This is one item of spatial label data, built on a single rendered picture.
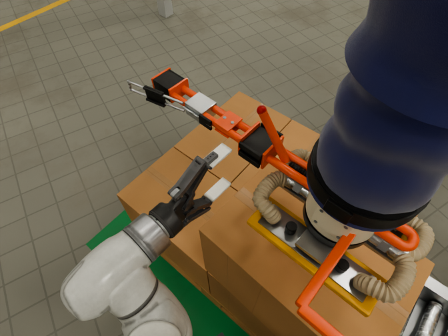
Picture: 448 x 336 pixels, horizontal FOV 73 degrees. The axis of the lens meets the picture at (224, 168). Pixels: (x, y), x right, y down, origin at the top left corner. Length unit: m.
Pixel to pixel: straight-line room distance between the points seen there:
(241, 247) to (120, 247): 0.46
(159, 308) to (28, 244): 1.76
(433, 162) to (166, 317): 0.51
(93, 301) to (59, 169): 2.02
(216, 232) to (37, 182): 1.81
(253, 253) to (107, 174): 1.63
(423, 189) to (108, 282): 0.53
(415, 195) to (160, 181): 1.25
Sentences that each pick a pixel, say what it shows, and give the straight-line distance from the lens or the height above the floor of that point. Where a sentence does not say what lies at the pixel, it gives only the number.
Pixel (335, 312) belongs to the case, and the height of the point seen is 0.94.
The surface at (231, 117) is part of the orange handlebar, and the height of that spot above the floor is 1.25.
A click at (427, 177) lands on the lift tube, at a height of 1.48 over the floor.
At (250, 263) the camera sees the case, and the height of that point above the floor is 0.94.
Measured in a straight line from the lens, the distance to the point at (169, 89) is 0.92.
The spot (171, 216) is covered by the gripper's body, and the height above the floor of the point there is 1.29.
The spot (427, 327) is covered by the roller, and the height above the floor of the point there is 0.55.
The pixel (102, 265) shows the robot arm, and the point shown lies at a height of 1.31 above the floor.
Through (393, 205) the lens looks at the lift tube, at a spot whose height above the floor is 1.42.
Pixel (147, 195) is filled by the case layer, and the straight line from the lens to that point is 1.55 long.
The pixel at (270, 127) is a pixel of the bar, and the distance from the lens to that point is 0.72.
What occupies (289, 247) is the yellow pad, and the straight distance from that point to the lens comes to 0.78.
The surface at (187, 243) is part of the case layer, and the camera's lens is 1.40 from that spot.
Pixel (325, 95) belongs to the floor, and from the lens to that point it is 2.95.
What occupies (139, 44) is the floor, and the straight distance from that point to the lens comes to 3.56.
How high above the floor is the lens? 1.84
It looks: 55 degrees down
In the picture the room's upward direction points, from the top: straight up
